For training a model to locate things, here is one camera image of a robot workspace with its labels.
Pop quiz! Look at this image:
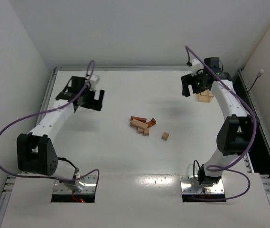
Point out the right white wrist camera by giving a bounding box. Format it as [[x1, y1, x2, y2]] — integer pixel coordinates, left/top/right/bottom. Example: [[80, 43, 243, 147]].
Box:
[[191, 59, 204, 76]]

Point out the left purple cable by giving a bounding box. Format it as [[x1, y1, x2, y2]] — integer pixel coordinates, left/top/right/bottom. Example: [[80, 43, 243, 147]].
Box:
[[0, 59, 100, 183]]

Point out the reddish arch wood block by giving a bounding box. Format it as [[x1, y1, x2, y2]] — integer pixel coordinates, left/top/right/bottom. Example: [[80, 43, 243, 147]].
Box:
[[146, 118, 157, 128]]

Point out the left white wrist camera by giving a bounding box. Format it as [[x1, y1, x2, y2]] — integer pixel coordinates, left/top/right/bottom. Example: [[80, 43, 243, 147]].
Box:
[[89, 74, 100, 87]]

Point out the light long wood block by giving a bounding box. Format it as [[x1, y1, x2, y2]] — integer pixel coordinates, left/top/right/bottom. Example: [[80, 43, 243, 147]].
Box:
[[130, 119, 148, 130]]

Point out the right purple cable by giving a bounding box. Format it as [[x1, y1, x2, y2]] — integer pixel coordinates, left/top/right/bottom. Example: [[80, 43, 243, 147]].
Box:
[[184, 46, 259, 202]]

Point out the aluminium table frame rail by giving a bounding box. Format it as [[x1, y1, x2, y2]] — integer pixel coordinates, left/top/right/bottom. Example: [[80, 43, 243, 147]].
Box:
[[0, 67, 270, 228]]

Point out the small light wood cube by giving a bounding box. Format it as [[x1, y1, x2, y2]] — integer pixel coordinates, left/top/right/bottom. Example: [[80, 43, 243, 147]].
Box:
[[143, 128, 149, 136]]

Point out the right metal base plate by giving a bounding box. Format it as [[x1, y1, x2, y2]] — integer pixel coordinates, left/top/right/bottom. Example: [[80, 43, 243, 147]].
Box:
[[180, 175, 224, 196]]

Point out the metal base plate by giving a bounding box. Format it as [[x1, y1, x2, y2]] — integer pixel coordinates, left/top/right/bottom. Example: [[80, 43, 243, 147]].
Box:
[[53, 175, 98, 195], [180, 175, 224, 196]]

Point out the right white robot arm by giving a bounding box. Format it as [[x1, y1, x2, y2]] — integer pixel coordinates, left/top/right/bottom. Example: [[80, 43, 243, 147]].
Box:
[[181, 57, 259, 185]]

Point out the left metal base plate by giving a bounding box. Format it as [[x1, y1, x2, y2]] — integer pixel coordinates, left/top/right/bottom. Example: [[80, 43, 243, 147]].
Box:
[[53, 175, 98, 195]]

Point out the black cable with white plug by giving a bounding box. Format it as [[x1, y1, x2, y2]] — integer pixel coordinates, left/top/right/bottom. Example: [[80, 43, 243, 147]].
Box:
[[246, 69, 264, 94]]

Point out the clear amber plastic box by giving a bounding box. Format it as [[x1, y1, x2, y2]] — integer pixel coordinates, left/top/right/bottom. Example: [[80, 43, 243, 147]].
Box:
[[197, 90, 214, 103]]

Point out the reddish long wood block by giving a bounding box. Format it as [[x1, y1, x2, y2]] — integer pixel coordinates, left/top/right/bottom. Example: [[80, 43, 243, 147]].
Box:
[[130, 116, 147, 123]]

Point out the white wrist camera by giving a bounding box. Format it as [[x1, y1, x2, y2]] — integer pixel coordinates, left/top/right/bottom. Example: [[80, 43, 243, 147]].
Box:
[[191, 59, 204, 76], [89, 74, 100, 87]]

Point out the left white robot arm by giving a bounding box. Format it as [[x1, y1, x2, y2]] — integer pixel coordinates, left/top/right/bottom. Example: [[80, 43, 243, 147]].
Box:
[[17, 75, 104, 191]]

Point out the striped zebrawood block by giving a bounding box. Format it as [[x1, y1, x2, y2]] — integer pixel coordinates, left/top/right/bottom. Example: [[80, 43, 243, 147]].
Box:
[[138, 127, 144, 133]]

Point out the purple cable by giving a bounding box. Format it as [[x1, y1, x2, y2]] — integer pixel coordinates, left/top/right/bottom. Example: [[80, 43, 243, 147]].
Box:
[[0, 59, 100, 183], [184, 46, 259, 202]]

